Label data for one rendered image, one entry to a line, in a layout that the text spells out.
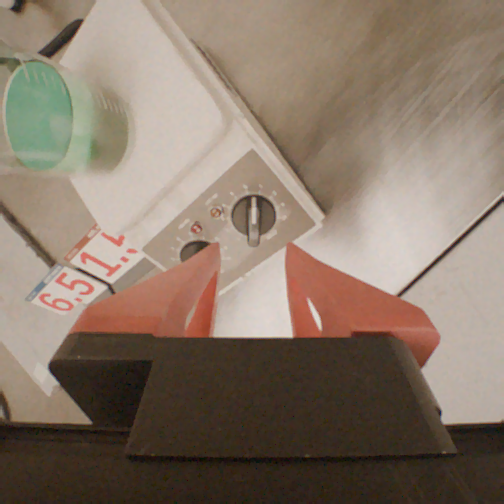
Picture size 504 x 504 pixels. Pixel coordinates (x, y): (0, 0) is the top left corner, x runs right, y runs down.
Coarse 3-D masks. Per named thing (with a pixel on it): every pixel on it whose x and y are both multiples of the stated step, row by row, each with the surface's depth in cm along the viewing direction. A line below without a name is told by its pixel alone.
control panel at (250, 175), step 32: (256, 160) 17; (224, 192) 18; (256, 192) 18; (288, 192) 18; (192, 224) 19; (224, 224) 19; (288, 224) 19; (160, 256) 21; (224, 256) 21; (256, 256) 21
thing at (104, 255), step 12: (96, 240) 26; (108, 240) 27; (120, 240) 27; (84, 252) 27; (96, 252) 27; (108, 252) 28; (120, 252) 28; (132, 252) 28; (84, 264) 28; (96, 264) 29; (108, 264) 29; (120, 264) 29; (108, 276) 30
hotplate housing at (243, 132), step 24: (144, 0) 17; (168, 24) 17; (192, 48) 17; (216, 72) 18; (216, 96) 16; (240, 120) 16; (216, 144) 17; (240, 144) 16; (264, 144) 17; (192, 168) 18; (216, 168) 17; (288, 168) 19; (168, 192) 18; (192, 192) 18; (144, 216) 20; (168, 216) 19; (312, 216) 19; (144, 240) 20; (264, 264) 22
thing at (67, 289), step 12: (60, 276) 29; (72, 276) 30; (48, 288) 30; (60, 288) 31; (72, 288) 31; (84, 288) 31; (96, 288) 31; (36, 300) 32; (48, 300) 32; (60, 300) 32; (72, 300) 32; (84, 300) 32; (60, 312) 34
